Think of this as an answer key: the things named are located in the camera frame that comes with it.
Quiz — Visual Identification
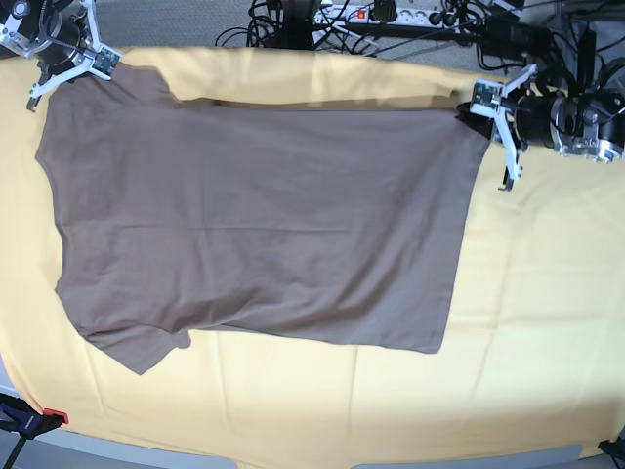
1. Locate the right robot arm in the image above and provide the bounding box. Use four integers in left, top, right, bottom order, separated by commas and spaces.
1, 0, 122, 111

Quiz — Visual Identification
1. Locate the black clamp right corner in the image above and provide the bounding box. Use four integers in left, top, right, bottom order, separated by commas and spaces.
598, 437, 625, 467

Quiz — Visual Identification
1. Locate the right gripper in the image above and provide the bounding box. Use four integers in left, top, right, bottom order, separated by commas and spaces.
26, 1, 121, 111

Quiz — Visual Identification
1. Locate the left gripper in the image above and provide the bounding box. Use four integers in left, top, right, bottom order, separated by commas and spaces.
455, 64, 557, 192

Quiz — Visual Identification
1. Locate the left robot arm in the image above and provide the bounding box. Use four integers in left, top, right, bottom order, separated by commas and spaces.
457, 64, 624, 192

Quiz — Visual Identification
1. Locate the yellow table cloth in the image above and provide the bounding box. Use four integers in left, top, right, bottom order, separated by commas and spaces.
1, 58, 624, 468

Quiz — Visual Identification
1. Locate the white power strip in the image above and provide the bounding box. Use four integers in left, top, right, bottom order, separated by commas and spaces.
313, 2, 460, 29

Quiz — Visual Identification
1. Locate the blue red clamp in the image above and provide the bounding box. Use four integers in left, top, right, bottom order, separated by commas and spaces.
1, 394, 68, 440

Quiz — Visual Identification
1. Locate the brown T-shirt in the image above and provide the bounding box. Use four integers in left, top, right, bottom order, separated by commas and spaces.
36, 66, 488, 374

